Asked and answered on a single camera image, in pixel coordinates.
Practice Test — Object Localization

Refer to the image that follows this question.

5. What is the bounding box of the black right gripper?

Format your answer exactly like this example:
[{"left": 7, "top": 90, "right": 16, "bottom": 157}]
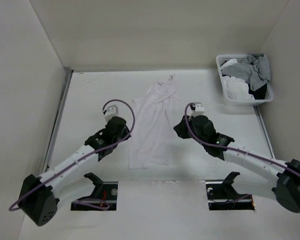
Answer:
[{"left": 173, "top": 114, "right": 207, "bottom": 146}]

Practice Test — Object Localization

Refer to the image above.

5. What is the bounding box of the white tank top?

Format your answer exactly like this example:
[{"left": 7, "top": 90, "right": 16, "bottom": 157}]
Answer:
[{"left": 128, "top": 75, "right": 178, "bottom": 170}]

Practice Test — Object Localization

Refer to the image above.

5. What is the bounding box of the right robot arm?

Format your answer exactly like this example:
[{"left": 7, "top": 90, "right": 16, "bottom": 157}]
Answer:
[{"left": 173, "top": 115, "right": 300, "bottom": 213}]

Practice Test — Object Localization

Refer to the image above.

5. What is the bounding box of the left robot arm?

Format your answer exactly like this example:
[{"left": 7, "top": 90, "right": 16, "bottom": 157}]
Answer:
[{"left": 17, "top": 116, "right": 130, "bottom": 227}]

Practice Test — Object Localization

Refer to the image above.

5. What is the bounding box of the grey tank top in basket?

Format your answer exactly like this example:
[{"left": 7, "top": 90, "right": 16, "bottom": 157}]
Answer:
[{"left": 221, "top": 53, "right": 271, "bottom": 92}]

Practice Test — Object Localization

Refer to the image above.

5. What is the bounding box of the white garment in basket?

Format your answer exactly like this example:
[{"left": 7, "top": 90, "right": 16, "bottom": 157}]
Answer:
[{"left": 220, "top": 58, "right": 254, "bottom": 102}]

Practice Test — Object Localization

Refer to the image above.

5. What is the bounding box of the black garment in basket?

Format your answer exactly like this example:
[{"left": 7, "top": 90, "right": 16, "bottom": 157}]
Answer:
[{"left": 248, "top": 84, "right": 268, "bottom": 100}]

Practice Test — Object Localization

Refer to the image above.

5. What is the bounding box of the white plastic laundry basket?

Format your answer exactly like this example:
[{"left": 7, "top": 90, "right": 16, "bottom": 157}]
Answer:
[{"left": 215, "top": 54, "right": 275, "bottom": 107}]

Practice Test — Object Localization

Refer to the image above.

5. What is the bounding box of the white front cover board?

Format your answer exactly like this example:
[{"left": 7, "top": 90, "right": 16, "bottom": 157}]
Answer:
[{"left": 19, "top": 180, "right": 300, "bottom": 240}]

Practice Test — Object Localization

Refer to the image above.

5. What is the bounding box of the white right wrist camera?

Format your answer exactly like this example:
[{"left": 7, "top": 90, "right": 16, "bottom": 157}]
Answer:
[{"left": 190, "top": 102, "right": 205, "bottom": 118}]

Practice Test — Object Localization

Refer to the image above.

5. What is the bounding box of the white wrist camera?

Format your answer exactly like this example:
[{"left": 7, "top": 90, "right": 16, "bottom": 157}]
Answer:
[
  {"left": 102, "top": 105, "right": 119, "bottom": 122},
  {"left": 190, "top": 102, "right": 205, "bottom": 118}
]

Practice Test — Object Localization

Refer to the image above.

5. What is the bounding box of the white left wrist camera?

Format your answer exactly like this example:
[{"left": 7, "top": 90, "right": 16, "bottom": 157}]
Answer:
[{"left": 102, "top": 105, "right": 119, "bottom": 122}]

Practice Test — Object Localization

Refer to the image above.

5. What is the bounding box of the metal left table rail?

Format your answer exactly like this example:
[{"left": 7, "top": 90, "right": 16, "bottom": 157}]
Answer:
[{"left": 39, "top": 67, "right": 74, "bottom": 174}]

